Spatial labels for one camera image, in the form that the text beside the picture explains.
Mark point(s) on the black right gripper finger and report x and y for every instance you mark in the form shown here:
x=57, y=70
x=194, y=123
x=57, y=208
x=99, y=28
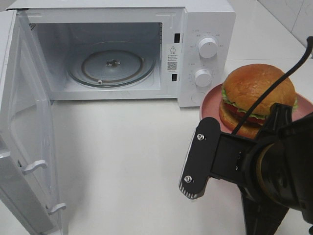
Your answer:
x=264, y=217
x=280, y=116

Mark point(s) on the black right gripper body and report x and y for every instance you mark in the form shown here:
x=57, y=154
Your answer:
x=258, y=167

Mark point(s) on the burger with lettuce and cheese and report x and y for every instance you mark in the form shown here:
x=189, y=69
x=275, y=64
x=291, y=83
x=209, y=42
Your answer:
x=243, y=87

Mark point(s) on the pink round plate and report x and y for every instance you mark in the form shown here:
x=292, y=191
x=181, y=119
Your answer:
x=210, y=107

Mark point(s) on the round white door button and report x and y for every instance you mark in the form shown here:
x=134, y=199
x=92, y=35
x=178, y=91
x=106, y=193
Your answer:
x=197, y=97

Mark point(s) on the white microwave door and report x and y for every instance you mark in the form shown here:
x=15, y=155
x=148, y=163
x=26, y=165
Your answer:
x=28, y=173

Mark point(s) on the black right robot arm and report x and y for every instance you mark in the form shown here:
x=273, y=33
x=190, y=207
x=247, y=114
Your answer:
x=304, y=127

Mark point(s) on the white lower microwave knob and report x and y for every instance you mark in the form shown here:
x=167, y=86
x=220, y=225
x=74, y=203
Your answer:
x=203, y=78

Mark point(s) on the white microwave knob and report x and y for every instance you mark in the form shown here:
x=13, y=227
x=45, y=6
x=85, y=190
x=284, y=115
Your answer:
x=203, y=78
x=207, y=47

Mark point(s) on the white upper microwave knob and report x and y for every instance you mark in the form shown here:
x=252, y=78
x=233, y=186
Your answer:
x=207, y=47

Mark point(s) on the glass microwave turntable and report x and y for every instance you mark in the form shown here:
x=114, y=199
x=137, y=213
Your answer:
x=112, y=64

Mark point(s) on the white microwave oven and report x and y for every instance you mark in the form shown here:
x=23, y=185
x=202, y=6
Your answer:
x=175, y=25

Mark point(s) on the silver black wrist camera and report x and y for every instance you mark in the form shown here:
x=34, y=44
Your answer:
x=199, y=159

